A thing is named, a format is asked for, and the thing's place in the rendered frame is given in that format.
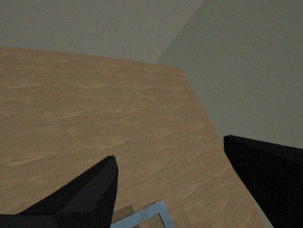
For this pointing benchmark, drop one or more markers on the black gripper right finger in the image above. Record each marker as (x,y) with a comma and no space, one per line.
(274,176)

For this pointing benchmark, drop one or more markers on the blue-grey l-shaped wall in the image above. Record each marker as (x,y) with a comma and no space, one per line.
(158,207)

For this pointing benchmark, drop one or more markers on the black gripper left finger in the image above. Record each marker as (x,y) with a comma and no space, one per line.
(85,202)

